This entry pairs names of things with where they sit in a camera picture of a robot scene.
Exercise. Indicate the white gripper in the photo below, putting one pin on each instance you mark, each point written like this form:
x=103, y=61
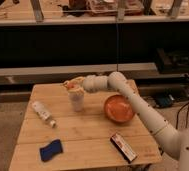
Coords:
x=77, y=81

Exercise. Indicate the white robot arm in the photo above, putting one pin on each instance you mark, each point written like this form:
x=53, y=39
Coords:
x=173, y=142

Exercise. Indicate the white ceramic cup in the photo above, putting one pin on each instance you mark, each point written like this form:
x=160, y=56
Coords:
x=76, y=99

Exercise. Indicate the wooden table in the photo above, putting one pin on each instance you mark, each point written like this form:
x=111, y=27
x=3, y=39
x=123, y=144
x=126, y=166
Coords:
x=85, y=135

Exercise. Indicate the blue sponge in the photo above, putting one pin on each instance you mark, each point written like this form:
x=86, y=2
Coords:
x=49, y=151

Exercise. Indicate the black power adapter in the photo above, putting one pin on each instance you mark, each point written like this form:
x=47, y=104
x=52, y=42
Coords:
x=163, y=100

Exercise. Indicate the dark box on shelf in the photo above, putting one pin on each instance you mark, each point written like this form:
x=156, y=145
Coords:
x=172, y=61

